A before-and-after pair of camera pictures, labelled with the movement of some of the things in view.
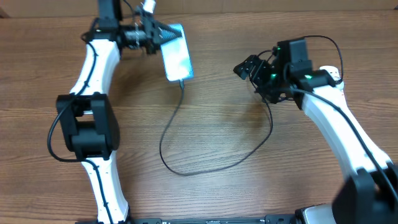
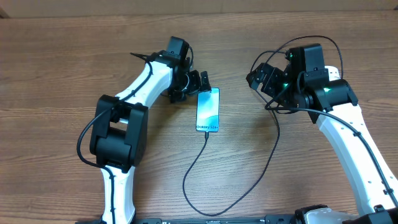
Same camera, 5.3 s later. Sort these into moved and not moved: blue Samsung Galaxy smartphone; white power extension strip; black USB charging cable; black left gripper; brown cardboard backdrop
Moved: black left gripper; blue Samsung Galaxy smartphone; black USB charging cable
Not moved: brown cardboard backdrop; white power extension strip
